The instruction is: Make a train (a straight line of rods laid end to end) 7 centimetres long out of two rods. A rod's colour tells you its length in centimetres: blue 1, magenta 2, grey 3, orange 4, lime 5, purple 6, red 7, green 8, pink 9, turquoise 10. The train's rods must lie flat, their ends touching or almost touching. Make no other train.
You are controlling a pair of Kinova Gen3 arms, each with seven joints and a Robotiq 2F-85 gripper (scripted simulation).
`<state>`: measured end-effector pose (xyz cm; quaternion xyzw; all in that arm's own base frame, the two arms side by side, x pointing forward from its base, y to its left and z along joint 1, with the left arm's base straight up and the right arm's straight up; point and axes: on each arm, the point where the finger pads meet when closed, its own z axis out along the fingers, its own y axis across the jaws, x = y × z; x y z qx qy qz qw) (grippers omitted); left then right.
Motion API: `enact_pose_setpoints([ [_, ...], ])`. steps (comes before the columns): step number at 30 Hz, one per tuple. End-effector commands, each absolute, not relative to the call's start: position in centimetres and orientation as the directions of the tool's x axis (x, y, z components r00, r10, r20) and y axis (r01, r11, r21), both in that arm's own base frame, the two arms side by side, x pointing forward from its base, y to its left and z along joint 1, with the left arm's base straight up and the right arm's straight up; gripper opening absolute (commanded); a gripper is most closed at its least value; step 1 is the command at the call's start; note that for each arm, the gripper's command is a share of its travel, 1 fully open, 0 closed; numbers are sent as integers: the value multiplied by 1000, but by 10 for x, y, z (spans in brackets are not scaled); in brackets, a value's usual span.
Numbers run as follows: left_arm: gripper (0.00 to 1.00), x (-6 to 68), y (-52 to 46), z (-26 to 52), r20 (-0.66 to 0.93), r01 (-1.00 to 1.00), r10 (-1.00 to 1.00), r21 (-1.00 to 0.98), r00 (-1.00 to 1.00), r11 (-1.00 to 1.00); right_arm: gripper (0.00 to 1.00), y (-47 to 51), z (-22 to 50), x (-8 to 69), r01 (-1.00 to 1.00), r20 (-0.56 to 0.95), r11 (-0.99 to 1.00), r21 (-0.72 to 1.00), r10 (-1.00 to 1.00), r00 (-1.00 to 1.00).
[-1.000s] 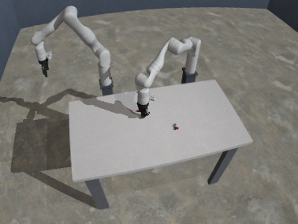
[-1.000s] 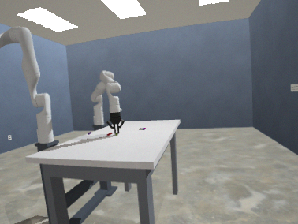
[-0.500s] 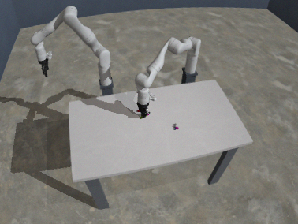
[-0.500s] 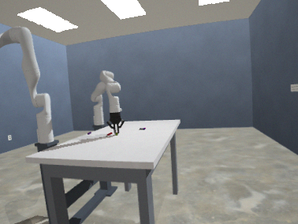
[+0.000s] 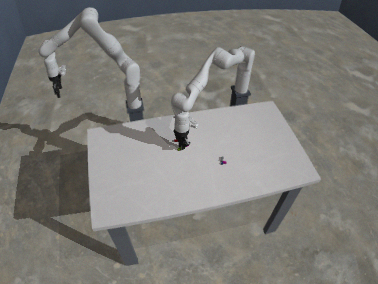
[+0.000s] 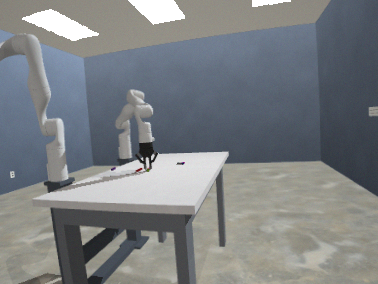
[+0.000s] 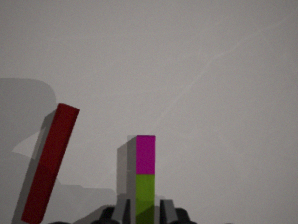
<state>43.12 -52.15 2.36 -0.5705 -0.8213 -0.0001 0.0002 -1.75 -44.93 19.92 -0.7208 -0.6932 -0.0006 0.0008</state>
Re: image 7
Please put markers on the green rectangular rod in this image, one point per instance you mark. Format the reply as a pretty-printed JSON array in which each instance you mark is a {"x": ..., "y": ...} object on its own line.
[{"x": 145, "y": 194}]

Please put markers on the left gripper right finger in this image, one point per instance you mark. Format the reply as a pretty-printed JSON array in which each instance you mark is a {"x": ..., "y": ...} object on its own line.
[{"x": 171, "y": 215}]

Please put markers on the dark red rod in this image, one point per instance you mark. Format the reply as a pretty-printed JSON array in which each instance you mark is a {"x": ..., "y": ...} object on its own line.
[{"x": 49, "y": 163}]

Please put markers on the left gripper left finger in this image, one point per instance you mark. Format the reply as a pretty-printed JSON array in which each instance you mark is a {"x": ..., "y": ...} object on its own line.
[{"x": 121, "y": 214}]

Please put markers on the magenta rod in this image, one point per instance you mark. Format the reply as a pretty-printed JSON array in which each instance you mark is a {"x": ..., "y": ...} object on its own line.
[{"x": 145, "y": 154}]

